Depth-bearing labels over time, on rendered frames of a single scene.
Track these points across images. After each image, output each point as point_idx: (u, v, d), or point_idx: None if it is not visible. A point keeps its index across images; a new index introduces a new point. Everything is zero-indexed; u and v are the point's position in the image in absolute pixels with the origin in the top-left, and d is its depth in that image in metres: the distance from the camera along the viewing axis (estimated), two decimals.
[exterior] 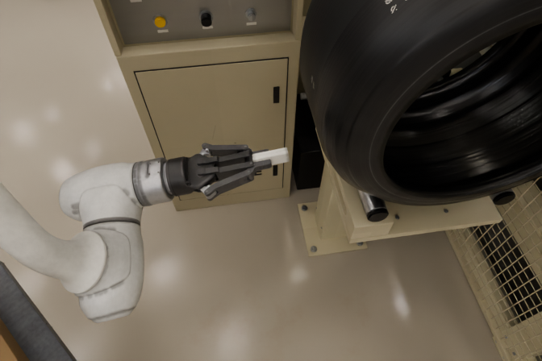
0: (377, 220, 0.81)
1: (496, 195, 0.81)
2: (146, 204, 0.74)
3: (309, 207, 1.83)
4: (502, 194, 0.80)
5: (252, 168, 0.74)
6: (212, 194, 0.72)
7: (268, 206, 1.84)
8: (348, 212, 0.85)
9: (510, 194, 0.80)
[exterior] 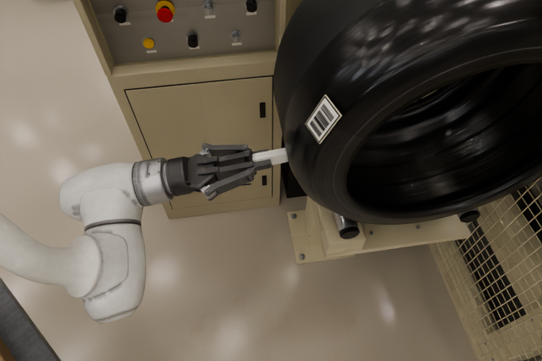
0: (355, 235, 0.85)
1: (460, 216, 0.87)
2: (146, 204, 0.74)
3: (298, 215, 1.87)
4: (463, 215, 0.86)
5: (252, 168, 0.74)
6: (212, 194, 0.72)
7: (259, 214, 1.89)
8: (323, 229, 0.90)
9: (471, 213, 0.85)
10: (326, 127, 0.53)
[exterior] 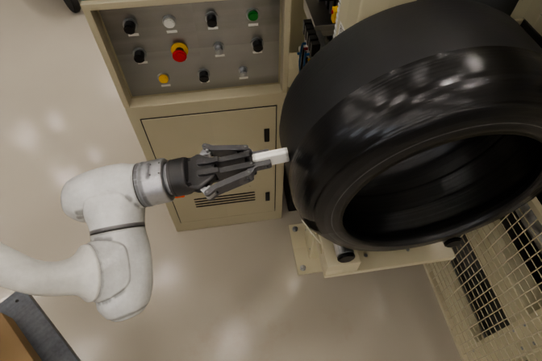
0: (347, 255, 0.93)
1: None
2: (147, 205, 0.74)
3: (299, 228, 1.98)
4: (452, 245, 0.99)
5: (252, 168, 0.74)
6: (212, 194, 0.72)
7: (262, 227, 2.00)
8: (323, 252, 1.01)
9: (448, 246, 0.99)
10: (314, 237, 0.81)
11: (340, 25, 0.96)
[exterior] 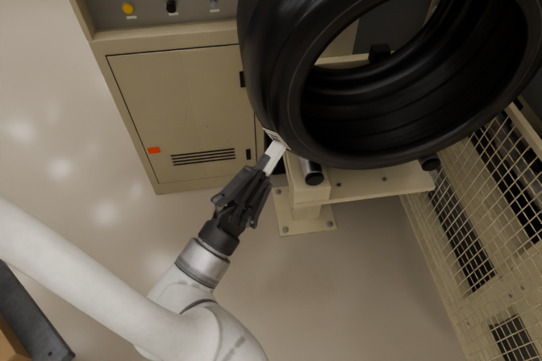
0: (322, 176, 0.87)
1: (427, 168, 0.92)
2: (183, 265, 0.67)
3: (283, 191, 1.91)
4: (423, 169, 0.91)
5: (252, 168, 0.74)
6: (218, 197, 0.69)
7: None
8: (291, 178, 0.93)
9: (423, 167, 0.90)
10: (281, 142, 0.75)
11: None
